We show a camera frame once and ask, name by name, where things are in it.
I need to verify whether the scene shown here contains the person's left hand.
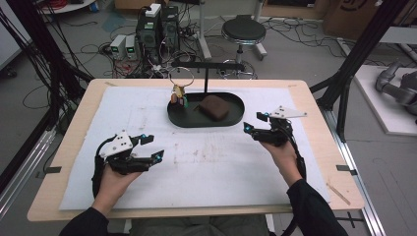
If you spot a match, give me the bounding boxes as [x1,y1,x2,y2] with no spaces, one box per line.
[91,164,145,210]

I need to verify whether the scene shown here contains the brown zip pouch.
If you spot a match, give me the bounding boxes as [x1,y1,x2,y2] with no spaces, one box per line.
[198,94,231,123]

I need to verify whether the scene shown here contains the black metal frame post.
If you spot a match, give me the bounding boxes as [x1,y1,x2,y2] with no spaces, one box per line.
[309,0,408,143]
[4,0,94,134]

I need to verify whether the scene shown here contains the cardboard box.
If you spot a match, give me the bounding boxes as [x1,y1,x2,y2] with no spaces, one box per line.
[322,0,386,41]

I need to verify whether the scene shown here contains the white box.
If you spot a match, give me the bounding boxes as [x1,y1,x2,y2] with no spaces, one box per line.
[145,3,162,19]

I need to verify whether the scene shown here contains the white metal desk leg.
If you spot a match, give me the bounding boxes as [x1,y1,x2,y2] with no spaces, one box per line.
[196,0,213,61]
[253,0,268,62]

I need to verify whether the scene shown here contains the white power supply unit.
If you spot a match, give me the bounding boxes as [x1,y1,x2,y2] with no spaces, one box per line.
[124,34,139,61]
[109,33,128,61]

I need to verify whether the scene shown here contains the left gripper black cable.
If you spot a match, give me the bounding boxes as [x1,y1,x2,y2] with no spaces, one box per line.
[90,135,115,200]

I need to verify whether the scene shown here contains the black oval tray with hanger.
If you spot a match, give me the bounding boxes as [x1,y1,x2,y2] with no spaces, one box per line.
[166,60,246,129]

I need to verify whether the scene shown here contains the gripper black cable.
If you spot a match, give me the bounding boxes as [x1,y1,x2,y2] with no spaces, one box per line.
[284,123,308,182]
[90,135,115,200]

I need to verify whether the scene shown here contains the person's legs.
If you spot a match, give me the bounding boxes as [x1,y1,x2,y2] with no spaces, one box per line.
[127,213,271,236]

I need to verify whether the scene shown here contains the white table mat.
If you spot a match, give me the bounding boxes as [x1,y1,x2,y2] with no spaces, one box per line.
[58,86,331,211]

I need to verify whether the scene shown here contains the key ring with coloured tags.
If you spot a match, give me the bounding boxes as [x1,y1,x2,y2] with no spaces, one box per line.
[167,66,196,109]

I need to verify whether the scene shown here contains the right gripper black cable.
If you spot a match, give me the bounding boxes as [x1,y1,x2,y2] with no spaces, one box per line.
[284,123,308,182]

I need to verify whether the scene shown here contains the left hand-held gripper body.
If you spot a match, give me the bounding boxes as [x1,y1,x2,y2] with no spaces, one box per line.
[94,129,153,176]

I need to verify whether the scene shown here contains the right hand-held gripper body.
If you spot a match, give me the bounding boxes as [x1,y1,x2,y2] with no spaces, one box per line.
[253,104,309,148]

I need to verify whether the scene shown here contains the white platform board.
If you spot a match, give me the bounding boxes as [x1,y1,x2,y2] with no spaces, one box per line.
[353,64,417,138]

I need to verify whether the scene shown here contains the black computer tower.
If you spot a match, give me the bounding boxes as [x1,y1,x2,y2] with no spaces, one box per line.
[135,13,164,66]
[160,5,181,54]

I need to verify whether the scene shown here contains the aluminium rail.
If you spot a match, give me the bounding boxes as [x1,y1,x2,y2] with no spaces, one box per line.
[322,109,387,236]
[0,127,57,219]

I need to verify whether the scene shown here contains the person's right hand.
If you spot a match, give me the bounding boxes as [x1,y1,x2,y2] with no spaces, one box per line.
[260,139,305,187]

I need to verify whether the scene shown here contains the black round stool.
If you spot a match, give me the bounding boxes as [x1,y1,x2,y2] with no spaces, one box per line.
[220,14,268,81]

